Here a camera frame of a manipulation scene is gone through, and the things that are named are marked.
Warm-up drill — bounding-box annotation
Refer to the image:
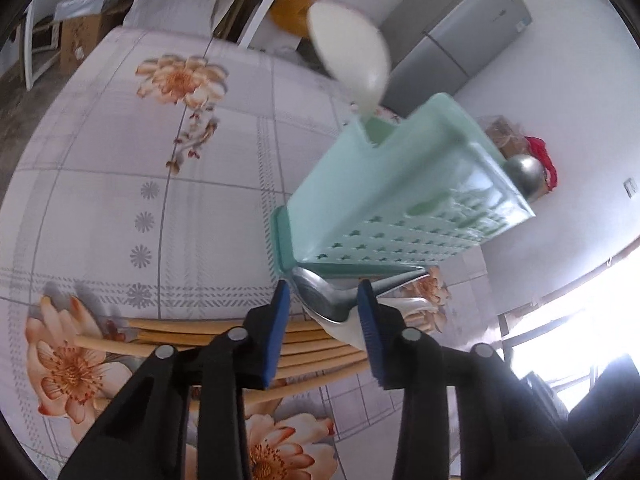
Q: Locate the brown cardboard box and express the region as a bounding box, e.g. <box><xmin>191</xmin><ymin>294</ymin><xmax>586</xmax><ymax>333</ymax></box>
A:
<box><xmin>475</xmin><ymin>115</ymin><xmax>531</xmax><ymax>161</ymax></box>

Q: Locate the white wooden frame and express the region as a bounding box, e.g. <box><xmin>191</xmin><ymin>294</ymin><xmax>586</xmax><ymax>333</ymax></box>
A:
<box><xmin>19</xmin><ymin>0</ymin><xmax>64</xmax><ymax>92</ymax></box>

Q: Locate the white pillow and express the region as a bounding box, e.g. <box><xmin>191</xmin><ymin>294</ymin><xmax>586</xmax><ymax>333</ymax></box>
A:
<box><xmin>122</xmin><ymin>0</ymin><xmax>221</xmax><ymax>37</ymax></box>

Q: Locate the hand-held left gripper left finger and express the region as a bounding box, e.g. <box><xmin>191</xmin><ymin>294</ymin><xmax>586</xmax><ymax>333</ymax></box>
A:
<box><xmin>57</xmin><ymin>280</ymin><xmax>292</xmax><ymax>480</ymax></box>

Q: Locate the bright window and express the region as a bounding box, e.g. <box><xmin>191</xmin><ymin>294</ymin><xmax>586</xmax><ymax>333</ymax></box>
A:
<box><xmin>497</xmin><ymin>240</ymin><xmax>640</xmax><ymax>396</ymax></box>

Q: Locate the yellow plastic bag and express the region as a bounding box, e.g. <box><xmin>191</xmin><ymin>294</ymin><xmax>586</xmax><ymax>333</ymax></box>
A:
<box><xmin>270</xmin><ymin>0</ymin><xmax>321</xmax><ymax>39</ymax></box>

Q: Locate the mint green plastic utensil holder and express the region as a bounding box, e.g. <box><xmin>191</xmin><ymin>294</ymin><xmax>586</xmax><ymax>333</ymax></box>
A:
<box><xmin>271</xmin><ymin>92</ymin><xmax>537</xmax><ymax>282</ymax></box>

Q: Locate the grey refrigerator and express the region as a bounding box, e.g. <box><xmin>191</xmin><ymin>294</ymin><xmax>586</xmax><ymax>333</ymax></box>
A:
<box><xmin>382</xmin><ymin>0</ymin><xmax>534</xmax><ymax>119</ymax></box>

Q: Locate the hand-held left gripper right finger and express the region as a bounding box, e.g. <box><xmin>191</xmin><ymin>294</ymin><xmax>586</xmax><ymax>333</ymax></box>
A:
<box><xmin>357</xmin><ymin>279</ymin><xmax>587</xmax><ymax>480</ymax></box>

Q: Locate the white ceramic spoon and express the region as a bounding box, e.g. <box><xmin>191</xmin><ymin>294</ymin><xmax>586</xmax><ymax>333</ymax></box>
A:
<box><xmin>320</xmin><ymin>296</ymin><xmax>436</xmax><ymax>352</ymax></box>

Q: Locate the cardboard box with grey lid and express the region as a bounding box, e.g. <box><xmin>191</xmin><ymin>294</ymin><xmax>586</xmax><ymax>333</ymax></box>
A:
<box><xmin>54</xmin><ymin>0</ymin><xmax>129</xmax><ymax>74</ymax></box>

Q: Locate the white plastic rice paddle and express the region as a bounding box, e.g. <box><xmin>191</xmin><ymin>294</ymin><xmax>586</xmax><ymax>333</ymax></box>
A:
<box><xmin>306</xmin><ymin>2</ymin><xmax>392</xmax><ymax>134</ymax></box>

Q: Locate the bundle of wooden chopsticks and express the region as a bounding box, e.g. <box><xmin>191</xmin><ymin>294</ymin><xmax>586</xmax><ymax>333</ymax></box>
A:
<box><xmin>75</xmin><ymin>316</ymin><xmax>375</xmax><ymax>407</ymax></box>

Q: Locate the steel spoon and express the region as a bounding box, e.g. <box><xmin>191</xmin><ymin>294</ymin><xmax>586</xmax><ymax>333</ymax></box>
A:
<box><xmin>291</xmin><ymin>266</ymin><xmax>432</xmax><ymax>324</ymax></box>

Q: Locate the floral tablecloth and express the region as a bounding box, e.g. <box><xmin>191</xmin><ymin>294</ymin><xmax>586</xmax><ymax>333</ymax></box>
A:
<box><xmin>0</xmin><ymin>25</ymin><xmax>506</xmax><ymax>480</ymax></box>

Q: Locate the red plastic bag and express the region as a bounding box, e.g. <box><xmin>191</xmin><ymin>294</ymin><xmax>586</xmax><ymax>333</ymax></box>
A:
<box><xmin>524</xmin><ymin>136</ymin><xmax>560</xmax><ymax>192</ymax></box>

